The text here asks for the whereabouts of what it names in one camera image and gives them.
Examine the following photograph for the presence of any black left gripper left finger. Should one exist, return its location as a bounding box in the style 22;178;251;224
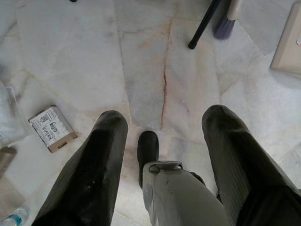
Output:
32;110;129;226

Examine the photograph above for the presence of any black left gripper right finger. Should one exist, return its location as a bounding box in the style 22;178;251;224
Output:
201;105;301;226

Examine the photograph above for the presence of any beige broom with purple bristles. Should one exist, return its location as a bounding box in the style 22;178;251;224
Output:
212;0;242;41

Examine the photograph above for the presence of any small labelled cardboard box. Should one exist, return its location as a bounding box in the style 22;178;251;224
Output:
28;105;78;154

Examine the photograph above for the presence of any robot black foot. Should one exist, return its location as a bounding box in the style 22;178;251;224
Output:
137;130;161;189

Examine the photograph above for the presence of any robot silver leg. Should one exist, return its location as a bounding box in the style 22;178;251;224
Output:
142;160;233;226

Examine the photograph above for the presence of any clear water bottle blue label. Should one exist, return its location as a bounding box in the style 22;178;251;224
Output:
0;206;31;226

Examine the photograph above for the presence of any clear plastic bag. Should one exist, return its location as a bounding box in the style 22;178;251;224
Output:
0;79;29;148

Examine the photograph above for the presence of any black stand leg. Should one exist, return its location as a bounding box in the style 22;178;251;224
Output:
188;0;221;50

